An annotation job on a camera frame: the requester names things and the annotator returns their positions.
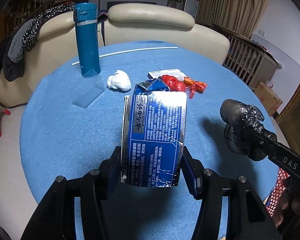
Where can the black cloth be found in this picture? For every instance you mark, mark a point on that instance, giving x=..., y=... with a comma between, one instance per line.
x=12, y=71

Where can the crumpled white tissue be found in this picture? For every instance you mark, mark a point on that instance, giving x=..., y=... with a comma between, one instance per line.
x=118, y=81

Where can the purple cloth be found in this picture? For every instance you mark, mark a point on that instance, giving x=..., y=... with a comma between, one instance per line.
x=103, y=14

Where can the red mesh basket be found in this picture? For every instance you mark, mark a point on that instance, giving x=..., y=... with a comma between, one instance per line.
x=277, y=182

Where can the wooden crib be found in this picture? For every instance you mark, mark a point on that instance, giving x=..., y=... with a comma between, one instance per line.
x=247, y=55

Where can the red plastic bag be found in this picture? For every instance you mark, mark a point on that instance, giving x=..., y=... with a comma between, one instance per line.
x=173, y=83

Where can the orange plastic bag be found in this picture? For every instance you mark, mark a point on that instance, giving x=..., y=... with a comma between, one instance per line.
x=196, y=86

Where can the clear plastic sheet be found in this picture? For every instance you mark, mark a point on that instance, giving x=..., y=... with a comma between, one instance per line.
x=90, y=92

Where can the blue thermos bottle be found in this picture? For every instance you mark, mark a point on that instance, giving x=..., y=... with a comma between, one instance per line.
x=87, y=42

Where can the blue toothpaste box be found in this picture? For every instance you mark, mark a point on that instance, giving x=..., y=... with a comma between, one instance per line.
x=152, y=135

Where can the person's right hand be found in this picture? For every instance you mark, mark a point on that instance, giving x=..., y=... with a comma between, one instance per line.
x=294, y=202

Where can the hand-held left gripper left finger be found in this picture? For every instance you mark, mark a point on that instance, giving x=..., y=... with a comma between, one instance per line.
x=114, y=170

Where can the white standing air conditioner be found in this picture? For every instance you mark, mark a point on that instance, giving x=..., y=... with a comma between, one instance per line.
x=191, y=7

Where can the black plastic bag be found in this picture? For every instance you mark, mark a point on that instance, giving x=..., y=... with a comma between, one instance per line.
x=235, y=112

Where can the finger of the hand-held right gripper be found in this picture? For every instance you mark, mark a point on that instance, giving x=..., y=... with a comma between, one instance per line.
x=290, y=162

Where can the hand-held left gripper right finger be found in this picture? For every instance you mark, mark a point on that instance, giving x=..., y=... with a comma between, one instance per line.
x=190, y=177

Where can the small white box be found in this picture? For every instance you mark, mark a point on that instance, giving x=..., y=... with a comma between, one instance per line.
x=165, y=73

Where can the dark floral cloth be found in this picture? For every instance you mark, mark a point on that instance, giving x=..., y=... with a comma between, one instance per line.
x=32, y=33

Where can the grey knit cloth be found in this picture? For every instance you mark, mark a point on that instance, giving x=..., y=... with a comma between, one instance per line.
x=14, y=47

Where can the crumpled blue carton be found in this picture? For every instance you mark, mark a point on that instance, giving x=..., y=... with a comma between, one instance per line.
x=150, y=86

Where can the cardboard box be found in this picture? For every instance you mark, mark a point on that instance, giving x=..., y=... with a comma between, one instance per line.
x=267, y=97

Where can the cream leather sofa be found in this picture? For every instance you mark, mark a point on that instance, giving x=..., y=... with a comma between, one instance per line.
x=150, y=22

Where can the thin white tube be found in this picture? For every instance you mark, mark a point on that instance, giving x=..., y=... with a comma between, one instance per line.
x=140, y=49

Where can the beige curtain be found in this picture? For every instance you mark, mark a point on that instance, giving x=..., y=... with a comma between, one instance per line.
x=230, y=7

